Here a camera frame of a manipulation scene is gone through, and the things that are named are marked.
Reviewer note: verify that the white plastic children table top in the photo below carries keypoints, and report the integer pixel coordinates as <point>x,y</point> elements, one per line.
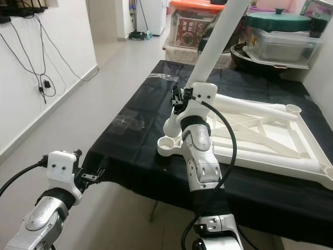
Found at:
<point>281,140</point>

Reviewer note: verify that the clear tape strip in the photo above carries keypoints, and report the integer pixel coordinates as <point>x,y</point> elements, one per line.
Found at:
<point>164,77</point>

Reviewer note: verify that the black floor gadget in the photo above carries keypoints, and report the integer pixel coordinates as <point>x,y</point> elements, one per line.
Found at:
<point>140,35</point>

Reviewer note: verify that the clear tape patch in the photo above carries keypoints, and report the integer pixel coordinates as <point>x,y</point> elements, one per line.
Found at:
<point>129,122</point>

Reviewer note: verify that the green round pot lid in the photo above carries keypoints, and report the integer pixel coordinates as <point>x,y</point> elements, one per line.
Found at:
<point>278,21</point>

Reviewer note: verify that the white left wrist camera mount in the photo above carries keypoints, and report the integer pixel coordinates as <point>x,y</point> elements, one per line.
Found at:
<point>63,172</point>

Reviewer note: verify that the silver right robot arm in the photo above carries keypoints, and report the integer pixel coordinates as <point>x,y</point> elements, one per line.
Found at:
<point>200,156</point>

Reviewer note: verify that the grey framed picture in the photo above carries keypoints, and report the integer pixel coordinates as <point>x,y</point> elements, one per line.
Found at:
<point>315,10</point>

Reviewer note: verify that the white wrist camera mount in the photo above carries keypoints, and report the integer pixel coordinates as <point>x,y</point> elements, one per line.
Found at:
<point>63,172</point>
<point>203,96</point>

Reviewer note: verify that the white cabinet appliance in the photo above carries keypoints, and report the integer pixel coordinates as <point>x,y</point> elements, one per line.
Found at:
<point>151,16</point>

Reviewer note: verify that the black power adapter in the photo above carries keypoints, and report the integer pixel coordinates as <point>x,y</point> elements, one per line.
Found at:
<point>47,84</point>

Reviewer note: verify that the clear plastic storage box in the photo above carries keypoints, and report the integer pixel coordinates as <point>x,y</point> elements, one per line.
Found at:
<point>283,47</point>

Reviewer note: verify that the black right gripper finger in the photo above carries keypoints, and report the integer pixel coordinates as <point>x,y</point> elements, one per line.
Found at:
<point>174,96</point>

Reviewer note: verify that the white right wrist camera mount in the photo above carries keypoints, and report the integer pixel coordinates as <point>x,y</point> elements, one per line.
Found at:
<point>203,96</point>

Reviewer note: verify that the black tablecloth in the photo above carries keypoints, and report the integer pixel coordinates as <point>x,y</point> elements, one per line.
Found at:
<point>135,172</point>

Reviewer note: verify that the beige patterned cloth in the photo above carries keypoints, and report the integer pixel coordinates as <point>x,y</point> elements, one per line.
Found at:
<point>187,57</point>

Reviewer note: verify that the black round pan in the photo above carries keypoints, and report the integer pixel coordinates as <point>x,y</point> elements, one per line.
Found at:
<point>244,62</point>

